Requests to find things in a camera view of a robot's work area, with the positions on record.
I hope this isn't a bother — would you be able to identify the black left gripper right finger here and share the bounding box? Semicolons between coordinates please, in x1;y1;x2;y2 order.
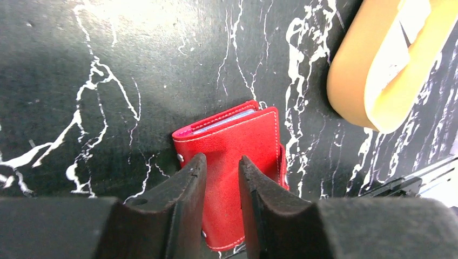
239;156;457;258

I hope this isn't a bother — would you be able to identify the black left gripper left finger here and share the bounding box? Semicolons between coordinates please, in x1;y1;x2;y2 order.
1;153;207;258

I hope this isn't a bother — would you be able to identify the red leather card holder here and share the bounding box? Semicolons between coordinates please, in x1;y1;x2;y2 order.
172;100;289;252

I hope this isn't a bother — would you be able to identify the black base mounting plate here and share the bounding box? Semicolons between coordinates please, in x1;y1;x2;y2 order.
360;155;457;197

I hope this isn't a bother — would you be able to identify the orange oval tray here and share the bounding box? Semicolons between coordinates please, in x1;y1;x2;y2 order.
326;1;457;134

